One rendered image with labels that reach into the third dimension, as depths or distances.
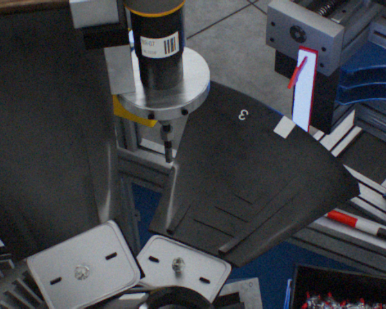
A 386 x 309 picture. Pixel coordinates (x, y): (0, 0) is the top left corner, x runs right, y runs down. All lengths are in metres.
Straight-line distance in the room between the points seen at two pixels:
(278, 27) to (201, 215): 0.62
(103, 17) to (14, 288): 0.36
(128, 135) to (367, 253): 0.42
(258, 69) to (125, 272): 2.02
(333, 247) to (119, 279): 0.60
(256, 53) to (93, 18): 2.24
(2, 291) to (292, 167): 0.34
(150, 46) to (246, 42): 2.26
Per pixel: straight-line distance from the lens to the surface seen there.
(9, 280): 0.81
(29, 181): 0.70
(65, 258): 0.72
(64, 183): 0.70
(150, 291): 0.69
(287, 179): 0.88
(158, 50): 0.54
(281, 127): 0.93
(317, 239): 1.26
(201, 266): 0.79
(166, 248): 0.80
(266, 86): 2.63
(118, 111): 1.19
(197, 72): 0.58
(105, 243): 0.71
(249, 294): 0.98
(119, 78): 0.56
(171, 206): 0.83
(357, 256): 1.25
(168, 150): 0.63
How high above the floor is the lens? 1.85
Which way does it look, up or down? 50 degrees down
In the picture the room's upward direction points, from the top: 3 degrees counter-clockwise
